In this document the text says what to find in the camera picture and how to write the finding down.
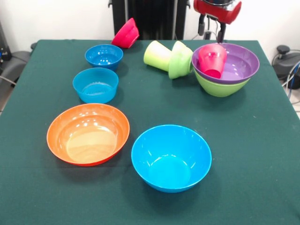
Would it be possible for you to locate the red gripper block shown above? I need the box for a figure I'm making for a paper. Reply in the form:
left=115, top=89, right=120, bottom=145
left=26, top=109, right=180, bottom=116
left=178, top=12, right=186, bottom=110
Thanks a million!
left=193, top=0, right=242, bottom=44

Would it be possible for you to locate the red plastic cup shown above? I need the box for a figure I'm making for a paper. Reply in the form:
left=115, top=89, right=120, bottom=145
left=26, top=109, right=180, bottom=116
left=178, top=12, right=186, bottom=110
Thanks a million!
left=198, top=44, right=228, bottom=79

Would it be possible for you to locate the purple plastic bowl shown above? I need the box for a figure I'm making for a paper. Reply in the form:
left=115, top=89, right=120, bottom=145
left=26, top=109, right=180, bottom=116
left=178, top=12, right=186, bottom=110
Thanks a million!
left=191, top=43, right=260, bottom=85

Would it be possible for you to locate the small ribbed green bowl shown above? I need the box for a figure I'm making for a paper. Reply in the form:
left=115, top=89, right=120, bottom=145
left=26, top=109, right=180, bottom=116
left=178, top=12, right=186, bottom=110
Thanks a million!
left=168, top=40, right=194, bottom=80

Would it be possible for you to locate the green plastic cup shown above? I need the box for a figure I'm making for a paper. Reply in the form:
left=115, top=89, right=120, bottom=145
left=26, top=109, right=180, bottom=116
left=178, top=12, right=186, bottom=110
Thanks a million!
left=143, top=40, right=174, bottom=72

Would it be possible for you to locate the pink plastic bowl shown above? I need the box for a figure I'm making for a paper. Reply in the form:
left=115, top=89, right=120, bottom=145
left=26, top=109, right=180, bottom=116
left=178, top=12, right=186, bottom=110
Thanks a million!
left=111, top=17, right=140, bottom=49

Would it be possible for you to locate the large green bowl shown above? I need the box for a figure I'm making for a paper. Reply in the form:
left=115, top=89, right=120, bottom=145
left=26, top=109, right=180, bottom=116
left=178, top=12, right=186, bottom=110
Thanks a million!
left=194, top=71, right=251, bottom=98

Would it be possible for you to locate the dark blue bowl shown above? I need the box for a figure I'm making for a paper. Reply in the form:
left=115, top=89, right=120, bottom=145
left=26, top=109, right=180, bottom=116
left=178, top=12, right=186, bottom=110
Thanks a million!
left=84, top=44, right=124, bottom=71

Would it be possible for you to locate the ribbed light blue bowl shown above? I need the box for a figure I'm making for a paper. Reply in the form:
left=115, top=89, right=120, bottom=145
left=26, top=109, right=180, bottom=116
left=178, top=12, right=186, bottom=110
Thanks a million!
left=72, top=67, right=119, bottom=104

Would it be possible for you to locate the large light blue bowl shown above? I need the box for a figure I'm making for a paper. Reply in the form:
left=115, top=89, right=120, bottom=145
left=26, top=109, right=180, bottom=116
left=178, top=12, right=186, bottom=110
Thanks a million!
left=131, top=124, right=213, bottom=194

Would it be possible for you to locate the orange plastic bowl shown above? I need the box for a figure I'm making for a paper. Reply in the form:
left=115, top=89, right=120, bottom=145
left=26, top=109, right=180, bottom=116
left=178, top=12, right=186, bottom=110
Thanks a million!
left=46, top=103, right=131, bottom=167

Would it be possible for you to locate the dark green table cloth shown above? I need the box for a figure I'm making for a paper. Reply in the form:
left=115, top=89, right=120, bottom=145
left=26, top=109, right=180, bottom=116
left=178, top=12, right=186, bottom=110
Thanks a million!
left=0, top=39, right=300, bottom=225

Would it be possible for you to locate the black box device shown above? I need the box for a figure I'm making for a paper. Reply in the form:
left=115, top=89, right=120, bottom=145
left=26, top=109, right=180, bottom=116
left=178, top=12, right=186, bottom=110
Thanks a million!
left=0, top=21, right=12, bottom=62

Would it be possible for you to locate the black hanging power cable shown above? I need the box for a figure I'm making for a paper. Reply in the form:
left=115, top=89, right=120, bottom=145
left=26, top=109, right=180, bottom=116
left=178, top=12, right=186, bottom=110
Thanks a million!
left=203, top=21, right=219, bottom=41

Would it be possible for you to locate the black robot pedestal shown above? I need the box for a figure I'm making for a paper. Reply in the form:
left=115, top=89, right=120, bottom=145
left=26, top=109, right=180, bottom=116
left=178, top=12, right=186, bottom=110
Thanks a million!
left=108, top=0, right=191, bottom=41

